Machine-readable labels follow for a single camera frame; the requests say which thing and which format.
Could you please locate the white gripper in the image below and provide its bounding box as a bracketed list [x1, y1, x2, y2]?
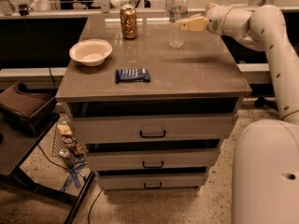
[179, 3, 228, 35]

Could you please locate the clear plastic water bottle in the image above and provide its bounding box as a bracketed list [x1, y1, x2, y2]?
[169, 0, 188, 49]

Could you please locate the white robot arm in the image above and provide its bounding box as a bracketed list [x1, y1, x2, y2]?
[179, 3, 299, 224]

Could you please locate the gold soda can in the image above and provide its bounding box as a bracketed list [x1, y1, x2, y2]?
[120, 4, 137, 39]

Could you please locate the blue snack bar wrapper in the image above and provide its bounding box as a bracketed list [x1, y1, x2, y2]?
[115, 68, 150, 83]

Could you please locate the grey drawer cabinet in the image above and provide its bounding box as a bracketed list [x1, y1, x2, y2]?
[56, 13, 251, 178]

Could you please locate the white paper bowl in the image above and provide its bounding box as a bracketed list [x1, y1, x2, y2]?
[69, 39, 112, 67]

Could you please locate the black side table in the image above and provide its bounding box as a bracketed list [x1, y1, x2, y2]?
[0, 113, 94, 224]

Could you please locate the top drawer with handle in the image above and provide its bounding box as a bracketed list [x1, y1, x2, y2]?
[70, 114, 237, 144]

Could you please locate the drawer with handle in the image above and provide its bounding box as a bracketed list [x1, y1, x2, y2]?
[70, 114, 237, 144]
[86, 149, 220, 171]
[97, 174, 207, 191]

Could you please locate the middle drawer with handle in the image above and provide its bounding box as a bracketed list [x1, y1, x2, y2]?
[86, 149, 220, 171]

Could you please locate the wire basket with snacks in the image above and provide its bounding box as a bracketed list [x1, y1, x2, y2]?
[52, 119, 85, 167]

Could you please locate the bottom drawer with handle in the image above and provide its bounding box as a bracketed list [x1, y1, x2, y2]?
[97, 174, 207, 191]

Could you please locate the black power cable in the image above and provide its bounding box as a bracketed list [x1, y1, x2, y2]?
[87, 189, 104, 224]

